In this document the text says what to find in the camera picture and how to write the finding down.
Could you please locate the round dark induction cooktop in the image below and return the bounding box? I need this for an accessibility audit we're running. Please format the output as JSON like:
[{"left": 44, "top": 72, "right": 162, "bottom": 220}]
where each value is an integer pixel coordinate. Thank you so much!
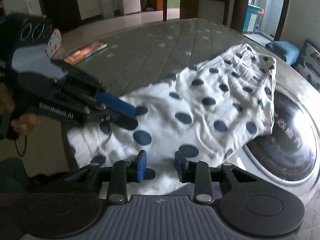
[{"left": 244, "top": 90, "right": 319, "bottom": 185}]

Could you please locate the black cable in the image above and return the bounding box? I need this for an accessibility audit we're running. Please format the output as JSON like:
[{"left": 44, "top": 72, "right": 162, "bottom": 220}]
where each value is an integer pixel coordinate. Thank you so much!
[{"left": 14, "top": 134, "right": 28, "bottom": 158}]

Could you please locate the blue white small cabinet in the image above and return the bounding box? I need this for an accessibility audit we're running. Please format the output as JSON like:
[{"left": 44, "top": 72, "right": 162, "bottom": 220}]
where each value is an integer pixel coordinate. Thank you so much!
[{"left": 242, "top": 4, "right": 264, "bottom": 34}]

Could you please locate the dark wooden table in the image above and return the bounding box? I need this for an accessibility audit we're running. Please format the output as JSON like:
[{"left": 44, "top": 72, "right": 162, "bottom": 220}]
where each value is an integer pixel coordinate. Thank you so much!
[{"left": 163, "top": 0, "right": 231, "bottom": 25}]

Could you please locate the blue sofa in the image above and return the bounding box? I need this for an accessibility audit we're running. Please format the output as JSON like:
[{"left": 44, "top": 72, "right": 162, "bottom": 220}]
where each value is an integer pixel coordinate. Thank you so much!
[{"left": 265, "top": 41, "right": 300, "bottom": 66}]

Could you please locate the colourful book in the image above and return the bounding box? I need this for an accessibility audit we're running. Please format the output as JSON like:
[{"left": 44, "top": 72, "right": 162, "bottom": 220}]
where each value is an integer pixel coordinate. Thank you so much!
[{"left": 63, "top": 41, "right": 107, "bottom": 66}]

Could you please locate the butterfly print cushion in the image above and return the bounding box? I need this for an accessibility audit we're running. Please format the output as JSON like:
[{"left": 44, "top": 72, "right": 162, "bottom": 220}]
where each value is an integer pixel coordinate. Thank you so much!
[{"left": 295, "top": 40, "right": 320, "bottom": 92}]

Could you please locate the white navy polka dot garment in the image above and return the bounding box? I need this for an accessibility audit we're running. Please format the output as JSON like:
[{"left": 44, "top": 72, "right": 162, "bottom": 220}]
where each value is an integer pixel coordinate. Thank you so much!
[{"left": 67, "top": 44, "right": 277, "bottom": 195}]

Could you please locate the grey star quilted table cover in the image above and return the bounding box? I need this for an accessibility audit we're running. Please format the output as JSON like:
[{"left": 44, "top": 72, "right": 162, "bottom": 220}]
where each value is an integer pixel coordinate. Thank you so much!
[{"left": 57, "top": 17, "right": 320, "bottom": 240}]

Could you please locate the person's left hand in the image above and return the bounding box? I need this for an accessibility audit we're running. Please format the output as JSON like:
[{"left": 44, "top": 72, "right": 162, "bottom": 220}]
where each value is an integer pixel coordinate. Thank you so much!
[{"left": 1, "top": 83, "right": 46, "bottom": 135}]

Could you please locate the white dotted paper card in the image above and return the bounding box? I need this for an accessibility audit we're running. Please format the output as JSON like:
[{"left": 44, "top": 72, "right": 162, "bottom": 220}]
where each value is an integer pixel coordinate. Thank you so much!
[{"left": 45, "top": 29, "right": 62, "bottom": 58}]

